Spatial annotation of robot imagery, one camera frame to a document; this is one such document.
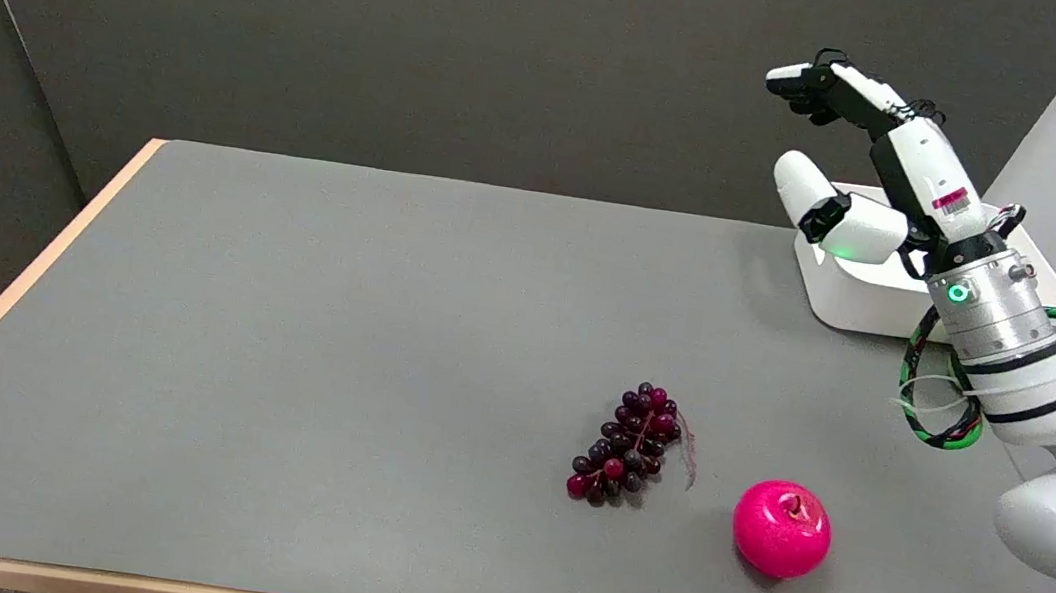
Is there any green black braided cable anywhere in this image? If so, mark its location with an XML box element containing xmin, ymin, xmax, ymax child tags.
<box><xmin>891</xmin><ymin>289</ymin><xmax>1056</xmax><ymax>464</ymax></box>

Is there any dark red grape bunch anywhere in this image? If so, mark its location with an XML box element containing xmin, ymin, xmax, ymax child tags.
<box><xmin>564</xmin><ymin>374</ymin><xmax>708</xmax><ymax>519</ymax></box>

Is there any red apple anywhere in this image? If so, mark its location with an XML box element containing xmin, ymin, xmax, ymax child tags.
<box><xmin>726</xmin><ymin>474</ymin><xmax>839</xmax><ymax>586</ymax></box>

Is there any white plastic storage bin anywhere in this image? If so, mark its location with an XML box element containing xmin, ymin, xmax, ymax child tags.
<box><xmin>783</xmin><ymin>177</ymin><xmax>1056</xmax><ymax>359</ymax></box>

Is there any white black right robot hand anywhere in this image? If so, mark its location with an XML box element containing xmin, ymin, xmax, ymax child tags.
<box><xmin>745</xmin><ymin>50</ymin><xmax>1011</xmax><ymax>280</ymax></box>

